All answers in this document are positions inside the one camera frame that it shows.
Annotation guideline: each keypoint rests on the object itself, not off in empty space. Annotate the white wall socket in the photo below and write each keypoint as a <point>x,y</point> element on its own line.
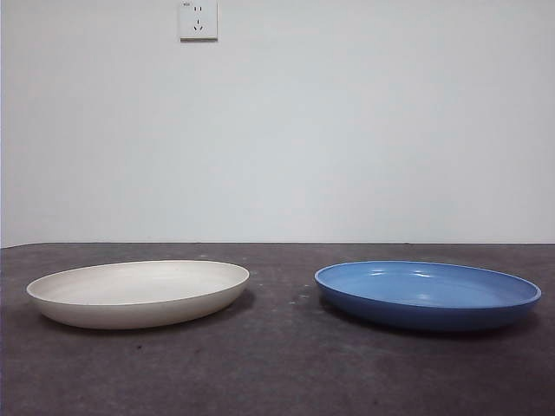
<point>198,21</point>

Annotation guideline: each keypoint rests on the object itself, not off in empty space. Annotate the blue round plate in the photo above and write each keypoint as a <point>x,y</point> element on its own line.
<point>425,290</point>

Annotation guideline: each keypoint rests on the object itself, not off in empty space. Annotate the white round plate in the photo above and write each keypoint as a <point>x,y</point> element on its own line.
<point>139,294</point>

